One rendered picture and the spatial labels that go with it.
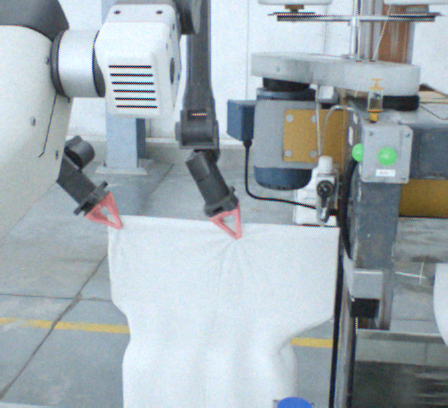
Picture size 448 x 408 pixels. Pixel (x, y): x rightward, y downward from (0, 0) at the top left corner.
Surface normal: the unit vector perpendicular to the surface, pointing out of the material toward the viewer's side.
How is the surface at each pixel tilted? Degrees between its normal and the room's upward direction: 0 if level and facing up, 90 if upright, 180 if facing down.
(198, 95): 72
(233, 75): 90
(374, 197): 90
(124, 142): 90
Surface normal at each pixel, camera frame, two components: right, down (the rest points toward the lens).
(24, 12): -0.10, -0.43
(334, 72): -0.86, 0.13
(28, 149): 0.78, 0.53
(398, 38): -0.13, 0.25
